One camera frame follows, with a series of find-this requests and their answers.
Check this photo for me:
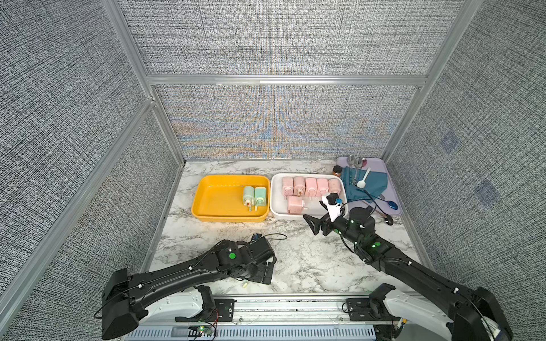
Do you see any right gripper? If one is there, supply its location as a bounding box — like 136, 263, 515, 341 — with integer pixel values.
304, 213, 364, 251

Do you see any pink sharpener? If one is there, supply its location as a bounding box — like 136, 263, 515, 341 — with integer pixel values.
282, 177, 294, 200
317, 178, 330, 197
305, 178, 318, 200
328, 178, 342, 195
293, 176, 306, 197
287, 196, 307, 215

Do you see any pink sharpener front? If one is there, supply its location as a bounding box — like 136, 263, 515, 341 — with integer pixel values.
287, 196, 307, 215

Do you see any white storage box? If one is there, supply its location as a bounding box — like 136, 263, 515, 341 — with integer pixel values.
269, 173, 348, 221

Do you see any green sharpener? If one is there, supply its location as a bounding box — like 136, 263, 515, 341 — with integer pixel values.
243, 186, 255, 211
254, 186, 267, 210

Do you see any yellow storage box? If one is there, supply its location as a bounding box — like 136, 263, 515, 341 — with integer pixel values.
191, 174, 270, 223

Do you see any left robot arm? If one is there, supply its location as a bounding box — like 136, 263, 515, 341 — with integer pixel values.
98, 237, 277, 340

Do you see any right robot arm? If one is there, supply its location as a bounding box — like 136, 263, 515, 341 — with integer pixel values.
304, 206, 513, 340

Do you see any white plastic spoon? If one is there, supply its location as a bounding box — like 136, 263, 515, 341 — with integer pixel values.
356, 168, 371, 189

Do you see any black spoon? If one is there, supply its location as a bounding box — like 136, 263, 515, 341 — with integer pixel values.
363, 190, 394, 226

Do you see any lavender tray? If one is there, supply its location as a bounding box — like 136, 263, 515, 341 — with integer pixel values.
336, 157, 402, 217

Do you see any teal cloth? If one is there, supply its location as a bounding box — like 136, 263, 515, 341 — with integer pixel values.
341, 167, 388, 203

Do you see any blue spoon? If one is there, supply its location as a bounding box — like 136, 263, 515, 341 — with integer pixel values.
378, 195, 399, 210

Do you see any silver ornate spoon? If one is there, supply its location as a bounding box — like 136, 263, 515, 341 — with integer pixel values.
353, 157, 367, 170

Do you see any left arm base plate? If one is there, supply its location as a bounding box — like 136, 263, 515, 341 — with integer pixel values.
175, 299, 236, 323

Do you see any aluminium front rail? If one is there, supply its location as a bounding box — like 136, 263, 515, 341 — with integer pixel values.
123, 294, 439, 340

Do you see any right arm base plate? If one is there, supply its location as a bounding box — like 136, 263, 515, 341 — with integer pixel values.
342, 297, 376, 322

